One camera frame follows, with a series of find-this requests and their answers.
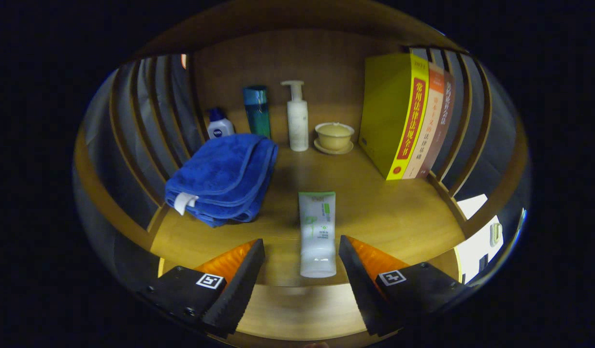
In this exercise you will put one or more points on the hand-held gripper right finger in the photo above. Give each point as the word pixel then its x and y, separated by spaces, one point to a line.
pixel 362 290

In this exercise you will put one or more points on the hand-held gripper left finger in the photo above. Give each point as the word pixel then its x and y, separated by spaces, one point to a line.
pixel 237 290

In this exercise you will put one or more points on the wooden drawer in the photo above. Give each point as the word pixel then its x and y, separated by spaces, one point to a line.
pixel 302 309

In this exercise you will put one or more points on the white and green tube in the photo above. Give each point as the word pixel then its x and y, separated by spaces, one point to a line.
pixel 317 232

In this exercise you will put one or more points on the wooden cabinet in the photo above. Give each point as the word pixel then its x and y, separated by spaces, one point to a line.
pixel 302 58

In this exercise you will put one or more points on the blue folded towel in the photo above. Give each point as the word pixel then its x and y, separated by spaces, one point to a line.
pixel 220 169

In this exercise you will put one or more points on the white side table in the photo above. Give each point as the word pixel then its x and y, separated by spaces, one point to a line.
pixel 476 241

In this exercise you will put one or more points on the beige lidded teacup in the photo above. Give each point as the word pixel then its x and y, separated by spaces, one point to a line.
pixel 334 137

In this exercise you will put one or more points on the small white blue-capped bottle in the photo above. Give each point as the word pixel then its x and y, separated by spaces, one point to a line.
pixel 221 129

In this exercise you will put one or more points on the white pump bottle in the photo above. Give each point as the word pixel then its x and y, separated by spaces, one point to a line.
pixel 297 125

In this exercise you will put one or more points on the teal bottle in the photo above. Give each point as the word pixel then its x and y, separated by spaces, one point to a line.
pixel 257 113

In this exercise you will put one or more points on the orange and white book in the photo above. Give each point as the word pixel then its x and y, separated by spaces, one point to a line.
pixel 430 125

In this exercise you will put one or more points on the yellow book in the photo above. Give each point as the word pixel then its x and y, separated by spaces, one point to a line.
pixel 389 111

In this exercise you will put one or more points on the dark red book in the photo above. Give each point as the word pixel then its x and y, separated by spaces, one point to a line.
pixel 442 125

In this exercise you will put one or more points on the black backdrop cloth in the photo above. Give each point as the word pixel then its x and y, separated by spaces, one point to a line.
pixel 100 125

